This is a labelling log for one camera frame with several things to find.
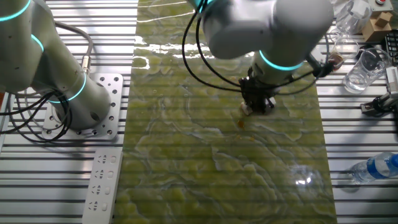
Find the white power strip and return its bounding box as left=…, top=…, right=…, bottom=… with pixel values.
left=81, top=148, right=124, bottom=224

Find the small glass with brown liquid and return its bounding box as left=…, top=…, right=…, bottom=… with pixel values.
left=328, top=37, right=361, bottom=70

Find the large clear glass beaker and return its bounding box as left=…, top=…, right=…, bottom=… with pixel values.
left=343, top=47, right=392, bottom=95

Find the water bottle with blue cap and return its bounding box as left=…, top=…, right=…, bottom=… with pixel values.
left=350, top=151, right=398, bottom=185

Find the green marble pattern mat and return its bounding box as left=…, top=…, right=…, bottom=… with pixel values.
left=113, top=0, right=338, bottom=224

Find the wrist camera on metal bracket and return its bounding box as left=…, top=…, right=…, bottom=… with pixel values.
left=306, top=52, right=335, bottom=79

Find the tall clear glass beaker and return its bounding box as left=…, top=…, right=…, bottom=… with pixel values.
left=334, top=0, right=373, bottom=35

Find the brown cardboard box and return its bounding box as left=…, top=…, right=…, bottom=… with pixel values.
left=361, top=11, right=394, bottom=43

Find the grey box with red button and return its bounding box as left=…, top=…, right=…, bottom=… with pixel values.
left=368, top=0, right=394, bottom=13

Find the grey cable with metal plug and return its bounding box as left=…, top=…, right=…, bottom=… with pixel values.
left=54, top=21, right=94, bottom=75

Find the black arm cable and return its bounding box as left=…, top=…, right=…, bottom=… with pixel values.
left=181, top=0, right=331, bottom=97

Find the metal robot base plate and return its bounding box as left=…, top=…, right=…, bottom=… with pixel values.
left=42, top=73, right=124, bottom=140

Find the black looped cable bundle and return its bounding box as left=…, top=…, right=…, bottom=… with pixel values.
left=0, top=90, right=74, bottom=144

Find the black keyboard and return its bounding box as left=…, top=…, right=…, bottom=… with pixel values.
left=384, top=30, right=398, bottom=66

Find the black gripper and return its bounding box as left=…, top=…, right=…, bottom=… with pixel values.
left=238, top=76, right=277, bottom=116

